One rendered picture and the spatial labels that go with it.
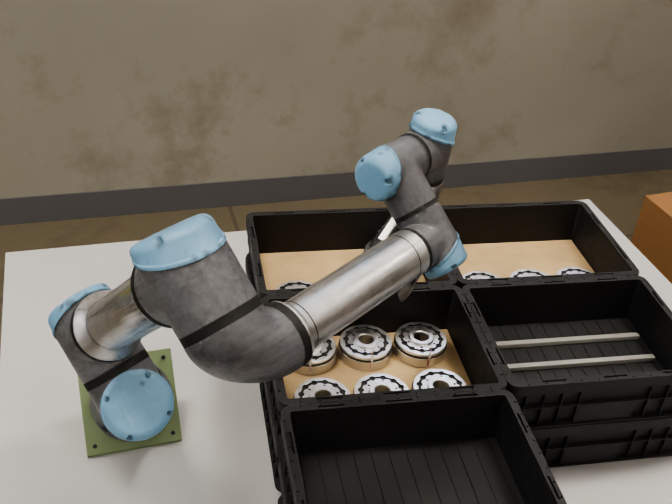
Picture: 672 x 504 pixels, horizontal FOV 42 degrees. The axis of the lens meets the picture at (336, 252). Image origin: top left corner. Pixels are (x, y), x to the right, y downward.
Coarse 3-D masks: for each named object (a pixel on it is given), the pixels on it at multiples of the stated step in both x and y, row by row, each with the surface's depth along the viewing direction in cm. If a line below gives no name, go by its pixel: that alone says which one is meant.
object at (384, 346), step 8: (352, 328) 171; (360, 328) 171; (368, 328) 172; (376, 328) 171; (344, 336) 169; (352, 336) 169; (384, 336) 170; (344, 344) 167; (352, 344) 167; (384, 344) 168; (352, 352) 165; (360, 352) 165; (368, 352) 165; (376, 352) 166; (384, 352) 166; (368, 360) 164
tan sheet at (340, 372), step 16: (336, 336) 173; (448, 336) 176; (336, 352) 169; (448, 352) 172; (336, 368) 166; (352, 368) 166; (384, 368) 167; (400, 368) 167; (416, 368) 167; (432, 368) 168; (448, 368) 168; (288, 384) 161; (352, 384) 162
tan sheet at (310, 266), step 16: (272, 256) 195; (288, 256) 195; (304, 256) 196; (320, 256) 196; (336, 256) 197; (352, 256) 197; (272, 272) 190; (288, 272) 190; (304, 272) 191; (320, 272) 191; (272, 288) 185
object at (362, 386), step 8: (368, 376) 160; (376, 376) 160; (384, 376) 160; (392, 376) 160; (360, 384) 158; (368, 384) 158; (392, 384) 158; (400, 384) 158; (360, 392) 157; (368, 392) 156
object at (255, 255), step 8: (360, 208) 195; (368, 208) 196; (376, 208) 196; (384, 208) 196; (248, 216) 189; (256, 216) 190; (264, 216) 190; (272, 216) 191; (280, 216) 191; (288, 216) 192; (248, 224) 187; (248, 232) 184; (248, 240) 185; (256, 240) 182; (256, 248) 179; (256, 256) 177; (256, 264) 175; (256, 272) 172; (448, 272) 177; (256, 280) 172; (264, 280) 170; (448, 280) 175; (456, 280) 175; (264, 288) 168; (296, 288) 169; (304, 288) 169
